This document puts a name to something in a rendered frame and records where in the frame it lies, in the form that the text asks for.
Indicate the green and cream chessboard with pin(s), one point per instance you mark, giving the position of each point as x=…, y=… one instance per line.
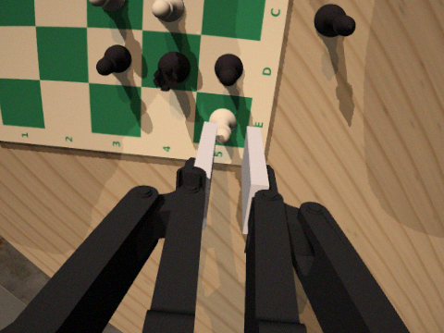
x=52, y=94

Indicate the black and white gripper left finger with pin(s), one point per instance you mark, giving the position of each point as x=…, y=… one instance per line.
x=86, y=290

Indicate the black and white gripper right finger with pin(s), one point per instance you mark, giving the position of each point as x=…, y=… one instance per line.
x=343, y=293

